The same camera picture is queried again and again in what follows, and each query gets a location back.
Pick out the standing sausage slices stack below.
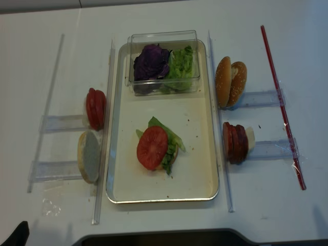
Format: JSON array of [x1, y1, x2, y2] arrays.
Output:
[[229, 125, 249, 165]]

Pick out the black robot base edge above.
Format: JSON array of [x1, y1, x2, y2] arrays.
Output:
[[74, 230, 259, 245]]

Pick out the clear holder under buns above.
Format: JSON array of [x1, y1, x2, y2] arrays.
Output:
[[236, 89, 285, 108]]

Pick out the clear far left rail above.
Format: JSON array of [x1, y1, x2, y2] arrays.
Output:
[[27, 34, 65, 193]]

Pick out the white foam stopper block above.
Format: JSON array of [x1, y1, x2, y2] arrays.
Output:
[[245, 127, 255, 154]]

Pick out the clear plastic container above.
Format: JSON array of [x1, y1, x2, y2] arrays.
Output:
[[125, 30, 200, 96]]

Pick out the lettuce leaf on sandwich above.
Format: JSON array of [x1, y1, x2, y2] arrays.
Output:
[[135, 116, 187, 176]]

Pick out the sesame bun top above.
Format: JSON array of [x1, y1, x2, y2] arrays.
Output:
[[227, 61, 247, 107]]

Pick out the clear holder under bun half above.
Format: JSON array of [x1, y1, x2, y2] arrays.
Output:
[[28, 161, 82, 182]]

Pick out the cream metal tray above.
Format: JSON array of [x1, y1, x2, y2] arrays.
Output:
[[106, 42, 220, 203]]

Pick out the bottom bun on tray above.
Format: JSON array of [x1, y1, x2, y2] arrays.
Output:
[[155, 144, 179, 174]]

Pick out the standing white bun half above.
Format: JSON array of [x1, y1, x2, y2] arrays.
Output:
[[77, 131, 100, 184]]

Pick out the purple cabbage leaves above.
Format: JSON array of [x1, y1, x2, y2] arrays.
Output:
[[133, 44, 171, 81]]

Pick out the sausage patty slice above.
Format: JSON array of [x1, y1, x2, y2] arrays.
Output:
[[222, 122, 233, 160]]

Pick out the plain bun top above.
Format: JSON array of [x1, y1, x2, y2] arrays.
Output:
[[215, 56, 232, 108]]

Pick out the clear holder under tomato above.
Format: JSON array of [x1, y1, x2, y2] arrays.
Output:
[[39, 115, 89, 133]]

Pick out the clear rail right of tray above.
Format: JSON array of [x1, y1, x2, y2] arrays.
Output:
[[208, 31, 235, 213]]

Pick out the clear rail of tray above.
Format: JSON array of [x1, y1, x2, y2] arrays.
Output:
[[92, 39, 115, 226], [208, 31, 235, 213]]

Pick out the clear holder under sausage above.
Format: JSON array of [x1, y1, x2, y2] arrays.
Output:
[[247, 139, 299, 160]]

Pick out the tomato slice on sandwich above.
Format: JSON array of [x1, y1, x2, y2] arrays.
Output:
[[136, 126, 169, 171]]

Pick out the red plastic strip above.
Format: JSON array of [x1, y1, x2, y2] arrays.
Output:
[[260, 25, 306, 191]]

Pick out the standing tomato slices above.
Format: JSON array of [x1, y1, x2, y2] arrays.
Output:
[[85, 88, 107, 131]]

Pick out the clear rail left of tray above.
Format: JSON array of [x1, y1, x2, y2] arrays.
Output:
[[92, 39, 115, 226]]

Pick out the green lettuce in container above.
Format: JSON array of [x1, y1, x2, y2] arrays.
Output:
[[165, 46, 193, 92]]

